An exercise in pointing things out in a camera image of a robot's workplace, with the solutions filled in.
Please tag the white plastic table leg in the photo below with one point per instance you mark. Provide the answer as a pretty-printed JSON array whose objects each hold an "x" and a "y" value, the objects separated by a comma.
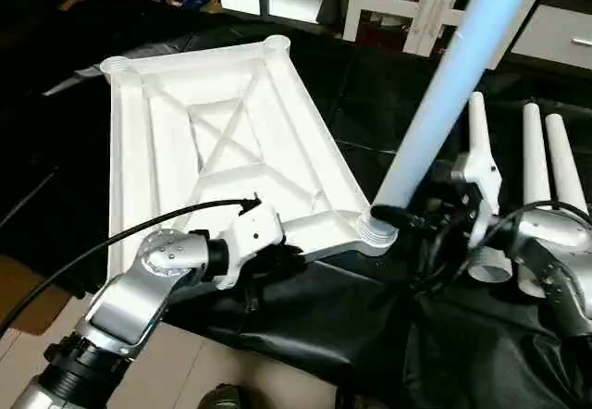
[
  {"x": 486, "y": 150},
  {"x": 564, "y": 164},
  {"x": 535, "y": 159},
  {"x": 462, "y": 76}
]

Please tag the black mat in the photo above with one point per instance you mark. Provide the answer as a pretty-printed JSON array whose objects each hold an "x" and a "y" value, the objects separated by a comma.
[{"x": 370, "y": 335}]

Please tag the grey left robot foot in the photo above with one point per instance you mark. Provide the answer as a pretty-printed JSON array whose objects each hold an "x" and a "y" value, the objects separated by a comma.
[{"x": 222, "y": 397}]

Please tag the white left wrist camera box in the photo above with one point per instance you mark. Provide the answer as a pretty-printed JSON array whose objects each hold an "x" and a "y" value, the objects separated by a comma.
[{"x": 250, "y": 238}]

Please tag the white drawer unit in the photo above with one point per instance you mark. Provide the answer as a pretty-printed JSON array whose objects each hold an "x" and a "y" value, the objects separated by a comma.
[{"x": 564, "y": 39}]

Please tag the white plastic table top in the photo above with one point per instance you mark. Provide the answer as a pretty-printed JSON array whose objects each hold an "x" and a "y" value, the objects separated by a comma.
[{"x": 203, "y": 131}]

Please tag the flat brown cardboard sheet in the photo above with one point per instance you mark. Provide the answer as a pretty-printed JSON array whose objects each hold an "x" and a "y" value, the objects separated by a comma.
[{"x": 28, "y": 293}]

